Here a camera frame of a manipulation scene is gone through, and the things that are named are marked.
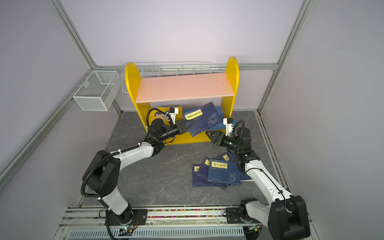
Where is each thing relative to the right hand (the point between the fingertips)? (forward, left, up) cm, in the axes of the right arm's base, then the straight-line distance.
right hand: (208, 134), depth 75 cm
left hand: (+4, +6, +3) cm, 8 cm away
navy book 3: (-13, -20, -23) cm, 33 cm away
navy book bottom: (-16, +5, -24) cm, 29 cm away
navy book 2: (-11, -10, -23) cm, 27 cm away
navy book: (+9, +1, +4) cm, 10 cm away
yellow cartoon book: (+18, +32, -4) cm, 37 cm away
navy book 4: (-10, +3, -24) cm, 26 cm away
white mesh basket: (+38, +74, 0) cm, 83 cm away
